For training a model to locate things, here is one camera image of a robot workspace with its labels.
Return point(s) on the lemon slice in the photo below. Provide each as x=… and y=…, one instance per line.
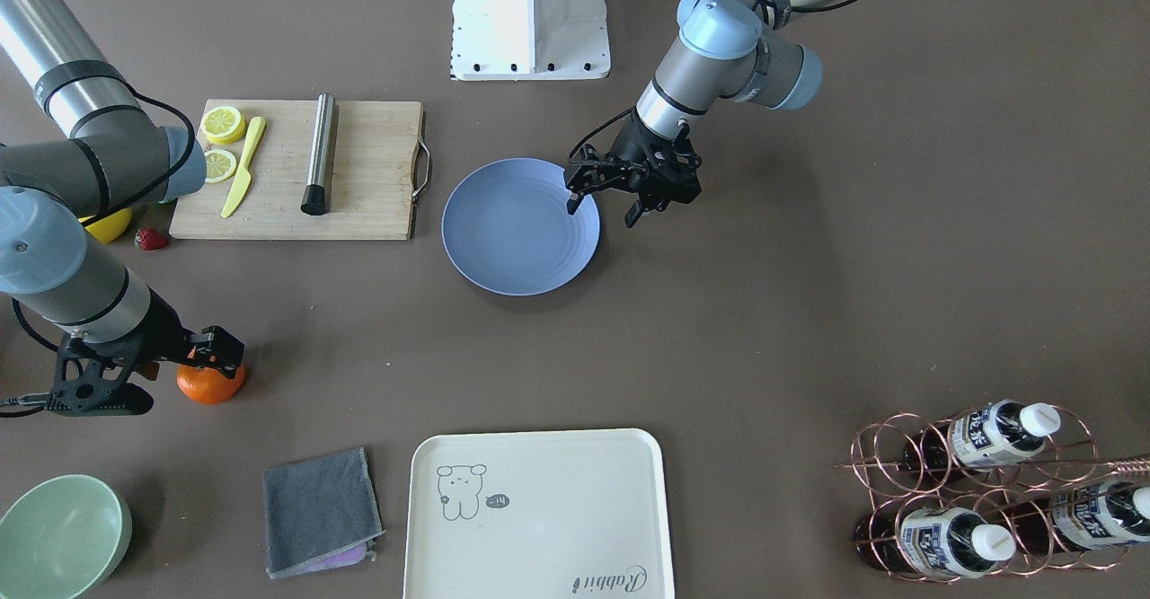
x=220, y=165
x=223, y=125

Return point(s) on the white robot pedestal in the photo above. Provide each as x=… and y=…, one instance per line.
x=529, y=40

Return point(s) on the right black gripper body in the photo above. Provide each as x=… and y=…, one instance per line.
x=167, y=336

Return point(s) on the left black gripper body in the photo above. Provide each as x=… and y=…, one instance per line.
x=632, y=147

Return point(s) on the red strawberry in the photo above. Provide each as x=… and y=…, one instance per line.
x=149, y=239

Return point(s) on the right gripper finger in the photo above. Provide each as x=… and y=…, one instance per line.
x=216, y=348
x=149, y=370

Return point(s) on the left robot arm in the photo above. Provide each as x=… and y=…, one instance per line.
x=730, y=50

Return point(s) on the green bowl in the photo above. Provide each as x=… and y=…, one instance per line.
x=63, y=538

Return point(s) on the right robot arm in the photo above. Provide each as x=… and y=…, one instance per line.
x=112, y=156

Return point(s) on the blue plate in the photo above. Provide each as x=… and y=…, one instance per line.
x=506, y=227

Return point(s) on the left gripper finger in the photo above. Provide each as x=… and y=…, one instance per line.
x=588, y=176
x=645, y=203

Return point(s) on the orange mandarin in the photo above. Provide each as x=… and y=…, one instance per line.
x=206, y=385

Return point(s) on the steel muddler rod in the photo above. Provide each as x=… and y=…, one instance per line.
x=318, y=187

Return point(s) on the wooden cutting board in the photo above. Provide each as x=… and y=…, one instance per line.
x=370, y=187

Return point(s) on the dark drink bottle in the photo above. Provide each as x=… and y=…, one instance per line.
x=1002, y=433
x=1107, y=515
x=941, y=544

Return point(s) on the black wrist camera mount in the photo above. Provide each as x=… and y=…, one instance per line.
x=91, y=380

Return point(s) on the copper bottle rack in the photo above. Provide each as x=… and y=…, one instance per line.
x=1068, y=459

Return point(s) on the grey cloth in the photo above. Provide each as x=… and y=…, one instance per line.
x=320, y=514

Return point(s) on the yellow plastic knife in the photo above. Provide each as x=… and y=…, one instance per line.
x=243, y=176

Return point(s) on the cream rabbit tray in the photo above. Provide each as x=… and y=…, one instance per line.
x=544, y=514

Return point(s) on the yellow lemon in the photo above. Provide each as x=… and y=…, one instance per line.
x=109, y=229

